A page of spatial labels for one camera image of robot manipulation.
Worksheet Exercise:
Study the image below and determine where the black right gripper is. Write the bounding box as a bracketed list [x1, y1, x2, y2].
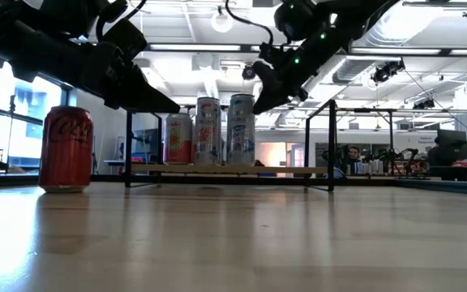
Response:
[251, 40, 319, 115]

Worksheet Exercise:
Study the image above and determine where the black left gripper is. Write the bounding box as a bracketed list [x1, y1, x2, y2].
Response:
[91, 40, 181, 114]

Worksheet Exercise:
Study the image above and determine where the pink strawberry drink can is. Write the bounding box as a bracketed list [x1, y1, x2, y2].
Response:
[163, 113, 194, 165]

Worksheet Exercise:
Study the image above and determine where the Celsius Arctic Vibe can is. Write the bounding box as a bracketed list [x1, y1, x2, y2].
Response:
[225, 93, 256, 166]

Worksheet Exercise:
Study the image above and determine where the tall Celsius can red print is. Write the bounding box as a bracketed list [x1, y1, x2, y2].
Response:
[194, 97, 223, 166]

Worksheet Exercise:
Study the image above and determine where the black ceiling spotlight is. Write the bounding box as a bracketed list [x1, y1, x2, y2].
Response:
[413, 98, 436, 110]
[241, 63, 257, 81]
[371, 58, 406, 84]

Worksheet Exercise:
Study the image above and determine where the dark background screen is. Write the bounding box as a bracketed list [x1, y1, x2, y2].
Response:
[132, 127, 160, 155]

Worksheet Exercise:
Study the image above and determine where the white round ceiling fixture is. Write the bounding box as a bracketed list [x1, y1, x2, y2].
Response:
[211, 10, 234, 34]

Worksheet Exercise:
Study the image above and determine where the red Coca-Cola can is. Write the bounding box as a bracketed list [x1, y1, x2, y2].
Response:
[38, 105, 95, 194]

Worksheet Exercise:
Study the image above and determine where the person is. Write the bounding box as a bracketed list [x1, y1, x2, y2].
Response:
[345, 145, 363, 174]
[426, 136, 441, 167]

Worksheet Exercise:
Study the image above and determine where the large window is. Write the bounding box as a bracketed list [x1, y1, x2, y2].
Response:
[0, 60, 75, 174]

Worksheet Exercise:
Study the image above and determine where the black tripod stand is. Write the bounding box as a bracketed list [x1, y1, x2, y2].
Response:
[8, 94, 18, 174]

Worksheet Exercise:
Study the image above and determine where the black computer monitor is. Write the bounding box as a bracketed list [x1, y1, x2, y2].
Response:
[437, 128, 467, 161]

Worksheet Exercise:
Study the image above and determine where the black background desk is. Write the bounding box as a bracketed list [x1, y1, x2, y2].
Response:
[427, 161, 467, 183]

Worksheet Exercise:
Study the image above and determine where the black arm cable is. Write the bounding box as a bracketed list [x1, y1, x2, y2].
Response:
[224, 0, 275, 46]
[94, 0, 148, 41]

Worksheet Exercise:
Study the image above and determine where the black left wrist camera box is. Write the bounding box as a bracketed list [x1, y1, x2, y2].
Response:
[102, 18, 148, 56]

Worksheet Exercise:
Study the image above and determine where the long ceiling light rail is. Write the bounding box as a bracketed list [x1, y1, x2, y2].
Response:
[144, 42, 467, 58]

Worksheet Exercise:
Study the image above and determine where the silver ventilation duct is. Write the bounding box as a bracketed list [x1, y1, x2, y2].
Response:
[302, 0, 411, 97]

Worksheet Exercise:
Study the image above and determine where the wooden shelf black metal frame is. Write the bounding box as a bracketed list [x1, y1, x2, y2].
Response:
[124, 99, 338, 192]

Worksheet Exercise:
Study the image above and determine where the black background frame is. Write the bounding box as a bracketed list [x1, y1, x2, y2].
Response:
[336, 107, 396, 163]

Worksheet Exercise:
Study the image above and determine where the black ceiling rail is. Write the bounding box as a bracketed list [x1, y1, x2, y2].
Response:
[402, 0, 467, 18]

